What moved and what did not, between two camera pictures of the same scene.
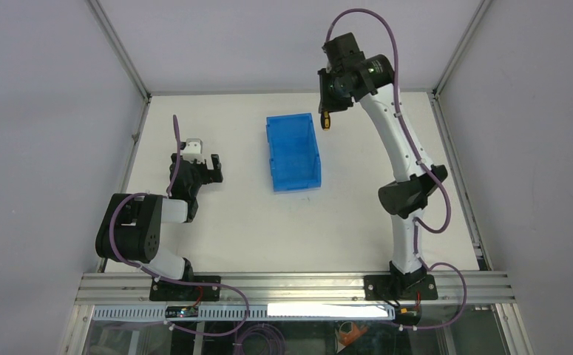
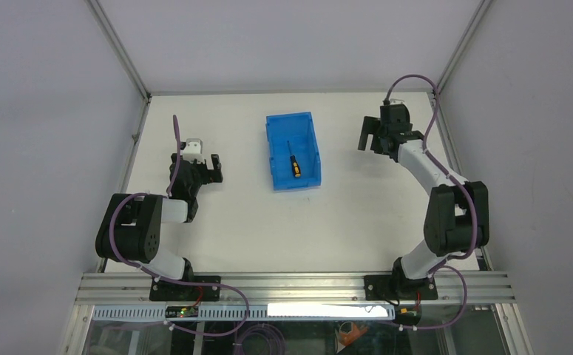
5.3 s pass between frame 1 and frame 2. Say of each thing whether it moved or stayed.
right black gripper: moved
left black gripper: stayed
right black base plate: stayed
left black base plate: stayed
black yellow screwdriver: moved
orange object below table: stayed
